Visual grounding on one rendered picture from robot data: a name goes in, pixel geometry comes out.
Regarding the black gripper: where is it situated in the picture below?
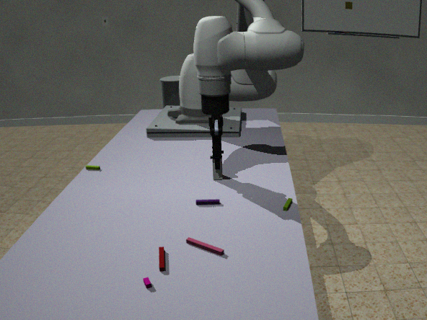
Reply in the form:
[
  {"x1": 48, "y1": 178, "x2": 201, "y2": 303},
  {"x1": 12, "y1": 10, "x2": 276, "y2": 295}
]
[{"x1": 201, "y1": 94, "x2": 229, "y2": 179}]

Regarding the dark red rod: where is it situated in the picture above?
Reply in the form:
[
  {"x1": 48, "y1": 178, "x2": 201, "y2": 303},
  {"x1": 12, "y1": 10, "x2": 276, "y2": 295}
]
[{"x1": 159, "y1": 247, "x2": 164, "y2": 272}]

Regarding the purple rod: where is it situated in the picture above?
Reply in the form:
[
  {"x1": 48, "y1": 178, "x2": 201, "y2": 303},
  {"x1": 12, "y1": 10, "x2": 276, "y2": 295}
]
[{"x1": 196, "y1": 200, "x2": 219, "y2": 205}]

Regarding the pink rod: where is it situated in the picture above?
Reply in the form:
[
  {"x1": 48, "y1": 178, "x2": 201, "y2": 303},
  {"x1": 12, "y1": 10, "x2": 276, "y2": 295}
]
[{"x1": 186, "y1": 237, "x2": 224, "y2": 256}]

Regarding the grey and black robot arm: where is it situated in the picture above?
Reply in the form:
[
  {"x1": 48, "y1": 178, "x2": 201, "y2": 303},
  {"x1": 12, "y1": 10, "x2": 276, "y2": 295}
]
[{"x1": 167, "y1": 0, "x2": 304, "y2": 124}]

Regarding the small magenta block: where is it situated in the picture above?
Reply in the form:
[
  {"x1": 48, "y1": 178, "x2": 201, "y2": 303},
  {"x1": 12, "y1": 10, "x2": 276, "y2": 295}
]
[{"x1": 143, "y1": 277, "x2": 151, "y2": 288}]

